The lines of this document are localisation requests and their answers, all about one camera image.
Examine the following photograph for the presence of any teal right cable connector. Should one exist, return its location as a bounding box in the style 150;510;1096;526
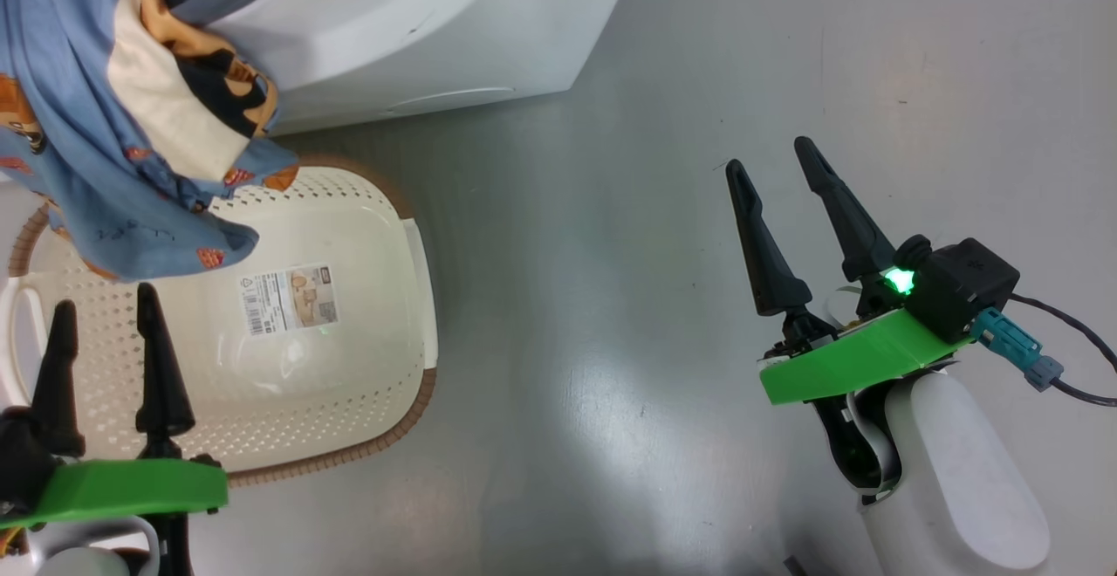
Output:
970;307;1066;392

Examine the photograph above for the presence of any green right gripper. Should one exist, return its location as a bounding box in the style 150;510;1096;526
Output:
725;136;975;407

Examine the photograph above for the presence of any white front-load washing machine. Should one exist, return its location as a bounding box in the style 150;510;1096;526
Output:
153;0;645;136

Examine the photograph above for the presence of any blue bear print clothing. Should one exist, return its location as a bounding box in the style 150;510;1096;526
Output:
0;0;300;283

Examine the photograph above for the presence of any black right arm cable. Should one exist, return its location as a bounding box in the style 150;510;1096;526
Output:
1008;292;1117;408

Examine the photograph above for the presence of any basket product label sticker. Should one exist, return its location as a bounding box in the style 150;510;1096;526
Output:
238;264;339;338

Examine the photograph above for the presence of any cream perforated laundry basket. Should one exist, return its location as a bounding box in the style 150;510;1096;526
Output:
0;154;439;488

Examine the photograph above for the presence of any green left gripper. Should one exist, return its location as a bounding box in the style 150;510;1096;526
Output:
0;282;230;531

